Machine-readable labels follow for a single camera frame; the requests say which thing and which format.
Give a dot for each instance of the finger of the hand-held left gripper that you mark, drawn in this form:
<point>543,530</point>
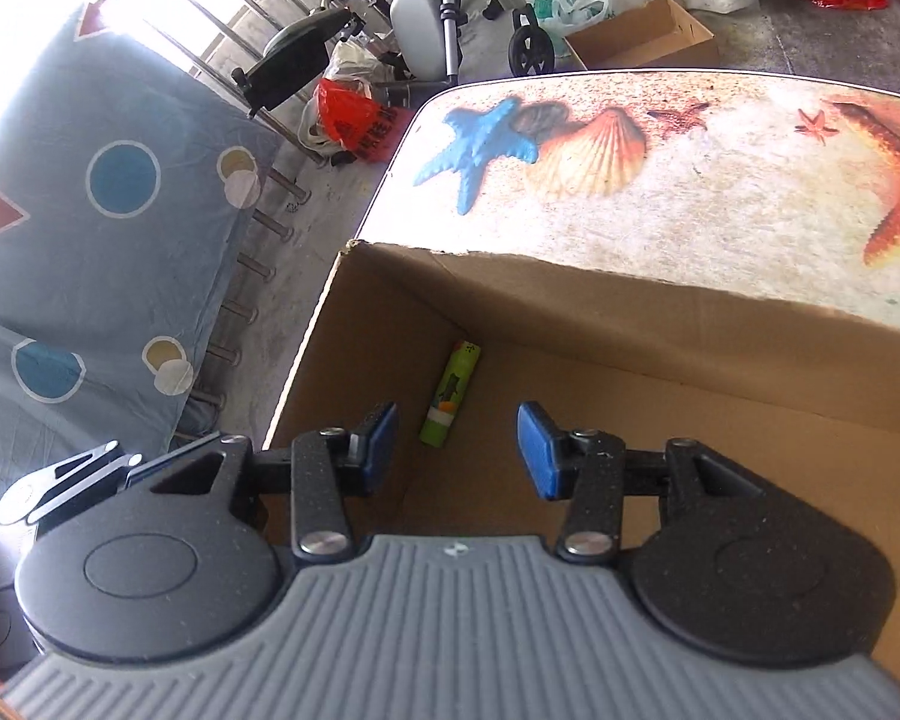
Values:
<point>82,476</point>

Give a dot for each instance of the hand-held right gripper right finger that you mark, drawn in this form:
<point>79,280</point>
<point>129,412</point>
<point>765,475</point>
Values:
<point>544,457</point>

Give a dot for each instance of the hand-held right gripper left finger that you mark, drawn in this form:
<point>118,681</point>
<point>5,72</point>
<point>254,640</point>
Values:
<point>379,441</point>

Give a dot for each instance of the green lip balm tube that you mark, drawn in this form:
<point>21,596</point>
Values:
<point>450,394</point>

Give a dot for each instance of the large brown cardboard box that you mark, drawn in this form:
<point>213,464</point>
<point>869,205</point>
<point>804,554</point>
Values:
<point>645,405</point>

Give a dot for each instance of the blue blanket with circles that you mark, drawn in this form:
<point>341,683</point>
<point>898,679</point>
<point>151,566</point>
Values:
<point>82,277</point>

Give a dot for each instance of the crumpled red plastic bag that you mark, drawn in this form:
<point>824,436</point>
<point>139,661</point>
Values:
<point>356,120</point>

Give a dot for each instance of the folding wheelchair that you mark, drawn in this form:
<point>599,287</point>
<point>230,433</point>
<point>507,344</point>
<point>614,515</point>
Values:
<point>424,22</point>

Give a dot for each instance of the shallow cardboard tray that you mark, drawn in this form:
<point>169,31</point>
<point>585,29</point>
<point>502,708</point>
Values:
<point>645,37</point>

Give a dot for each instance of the white and green plastic bag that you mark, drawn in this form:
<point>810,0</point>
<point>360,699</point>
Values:
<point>570,0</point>

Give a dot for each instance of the metal bed rail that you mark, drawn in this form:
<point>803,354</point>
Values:
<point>259,221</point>

